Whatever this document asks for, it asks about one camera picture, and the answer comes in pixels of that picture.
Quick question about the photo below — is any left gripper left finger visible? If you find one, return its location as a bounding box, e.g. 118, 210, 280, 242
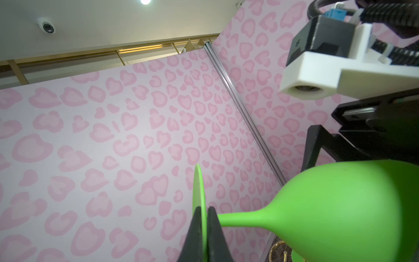
177, 207, 204, 262

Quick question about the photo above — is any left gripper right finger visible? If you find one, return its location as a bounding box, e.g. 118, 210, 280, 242
207, 206, 234, 262

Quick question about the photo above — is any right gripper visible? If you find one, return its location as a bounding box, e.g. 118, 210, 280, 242
301, 88, 419, 172

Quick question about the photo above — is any green wine glass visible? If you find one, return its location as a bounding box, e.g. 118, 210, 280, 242
193, 160, 419, 262

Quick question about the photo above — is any ceiling light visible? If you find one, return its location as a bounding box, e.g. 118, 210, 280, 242
140, 0, 151, 5

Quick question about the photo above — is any gold wire glass rack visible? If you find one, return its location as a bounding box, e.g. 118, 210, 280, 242
268, 241, 292, 262

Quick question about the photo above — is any ceiling security camera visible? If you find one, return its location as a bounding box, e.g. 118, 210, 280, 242
37, 17, 56, 34

